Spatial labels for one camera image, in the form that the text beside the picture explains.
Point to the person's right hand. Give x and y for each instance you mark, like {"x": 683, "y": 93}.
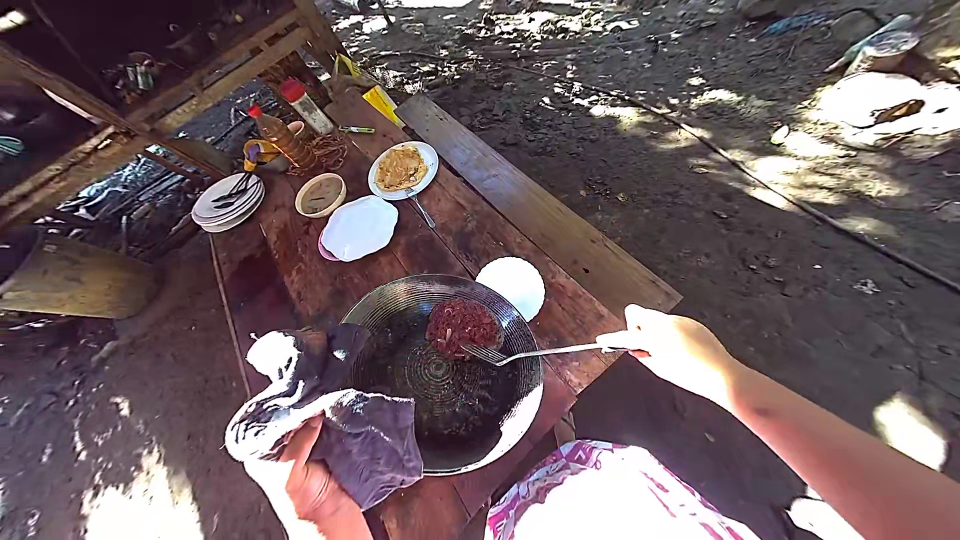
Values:
{"x": 686, "y": 352}

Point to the person's left hand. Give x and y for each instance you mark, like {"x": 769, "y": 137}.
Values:
{"x": 319, "y": 491}

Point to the person's left thumb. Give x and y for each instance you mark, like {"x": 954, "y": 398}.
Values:
{"x": 301, "y": 441}

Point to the person's right fingers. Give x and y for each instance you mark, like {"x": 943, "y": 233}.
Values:
{"x": 637, "y": 319}

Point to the grey and white cloth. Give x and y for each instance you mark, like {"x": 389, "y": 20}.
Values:
{"x": 367, "y": 442}

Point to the silver fork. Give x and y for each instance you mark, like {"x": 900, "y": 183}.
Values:
{"x": 424, "y": 213}
{"x": 551, "y": 351}

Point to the large round black pan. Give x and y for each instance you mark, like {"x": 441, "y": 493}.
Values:
{"x": 442, "y": 420}

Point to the person's left forearm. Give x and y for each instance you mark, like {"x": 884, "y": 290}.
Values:
{"x": 330, "y": 531}

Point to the person's right forearm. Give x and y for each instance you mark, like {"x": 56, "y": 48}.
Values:
{"x": 832, "y": 450}

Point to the round white plate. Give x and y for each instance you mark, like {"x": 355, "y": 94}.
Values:
{"x": 514, "y": 285}

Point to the grey wooden plank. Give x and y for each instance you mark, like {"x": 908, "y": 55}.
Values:
{"x": 540, "y": 206}

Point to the reddish brown food patty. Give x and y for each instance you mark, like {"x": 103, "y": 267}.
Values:
{"x": 461, "y": 326}

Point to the person's body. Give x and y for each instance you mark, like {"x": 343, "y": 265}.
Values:
{"x": 600, "y": 495}

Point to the pink plate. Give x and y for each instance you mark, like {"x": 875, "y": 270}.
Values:
{"x": 325, "y": 251}

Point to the brown wooden table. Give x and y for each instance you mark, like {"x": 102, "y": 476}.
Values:
{"x": 409, "y": 259}

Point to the white scalloped plate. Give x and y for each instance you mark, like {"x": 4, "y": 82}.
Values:
{"x": 360, "y": 229}

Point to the stack of white plates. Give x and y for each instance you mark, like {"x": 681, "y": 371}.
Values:
{"x": 244, "y": 208}

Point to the cream bowl with soup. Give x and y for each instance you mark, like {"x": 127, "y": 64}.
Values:
{"x": 321, "y": 196}

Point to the white plate under omelette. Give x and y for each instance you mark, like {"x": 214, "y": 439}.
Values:
{"x": 430, "y": 165}

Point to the black serving spoons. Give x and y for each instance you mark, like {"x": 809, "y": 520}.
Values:
{"x": 241, "y": 182}

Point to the yellow brown omelette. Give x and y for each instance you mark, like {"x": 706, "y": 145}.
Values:
{"x": 400, "y": 168}

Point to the yellow mug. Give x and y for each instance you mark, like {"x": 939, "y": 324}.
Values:
{"x": 268, "y": 153}

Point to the brown bottle with red cap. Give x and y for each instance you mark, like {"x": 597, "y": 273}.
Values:
{"x": 281, "y": 141}

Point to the large white round object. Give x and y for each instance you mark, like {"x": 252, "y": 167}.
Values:
{"x": 866, "y": 94}

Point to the yellow packet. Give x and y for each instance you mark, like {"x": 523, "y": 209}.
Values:
{"x": 382, "y": 103}

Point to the clear bottle with red cap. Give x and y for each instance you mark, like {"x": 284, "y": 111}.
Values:
{"x": 309, "y": 107}

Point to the wooden frame structure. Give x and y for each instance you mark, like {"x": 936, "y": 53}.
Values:
{"x": 184, "y": 109}

